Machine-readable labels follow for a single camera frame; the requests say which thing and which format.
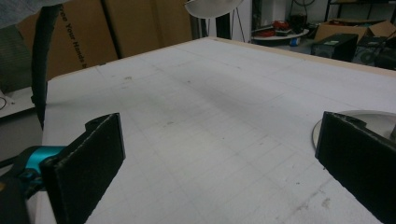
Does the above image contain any open cardboard box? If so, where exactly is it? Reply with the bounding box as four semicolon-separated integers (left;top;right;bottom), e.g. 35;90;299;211
313;18;396;43

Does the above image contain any red tool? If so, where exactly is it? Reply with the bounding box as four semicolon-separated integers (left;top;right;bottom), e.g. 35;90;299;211
271;20;292;31

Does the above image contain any printed brown cardboard sheet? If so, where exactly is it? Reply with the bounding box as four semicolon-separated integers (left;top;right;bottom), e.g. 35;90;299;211
16;0;120;81

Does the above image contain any white round platform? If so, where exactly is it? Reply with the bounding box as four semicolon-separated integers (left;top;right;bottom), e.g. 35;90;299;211
251;28;310;42

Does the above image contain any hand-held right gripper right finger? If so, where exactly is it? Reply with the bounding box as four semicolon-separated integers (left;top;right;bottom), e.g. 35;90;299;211
315;111;396;224

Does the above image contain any black pillar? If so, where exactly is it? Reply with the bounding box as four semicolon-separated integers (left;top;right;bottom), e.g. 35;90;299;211
215;12;232;40

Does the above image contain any dark green cloth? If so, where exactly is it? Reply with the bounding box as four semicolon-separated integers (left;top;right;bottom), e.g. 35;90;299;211
0;23;34;94

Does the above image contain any black computer case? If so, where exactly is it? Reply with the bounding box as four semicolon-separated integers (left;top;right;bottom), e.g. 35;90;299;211
310;33;360;63

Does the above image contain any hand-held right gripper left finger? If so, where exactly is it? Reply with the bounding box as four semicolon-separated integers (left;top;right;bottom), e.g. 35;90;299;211
40;112;126;224

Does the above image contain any black speaker box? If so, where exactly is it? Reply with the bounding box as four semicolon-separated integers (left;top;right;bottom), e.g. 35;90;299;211
352;36;396;71

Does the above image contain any plain brown cardboard sheet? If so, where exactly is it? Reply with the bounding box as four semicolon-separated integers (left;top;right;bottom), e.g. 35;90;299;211
103;0;193;59

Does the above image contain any silver metal plate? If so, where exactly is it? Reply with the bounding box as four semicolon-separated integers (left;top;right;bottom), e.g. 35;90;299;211
311;109;396;150

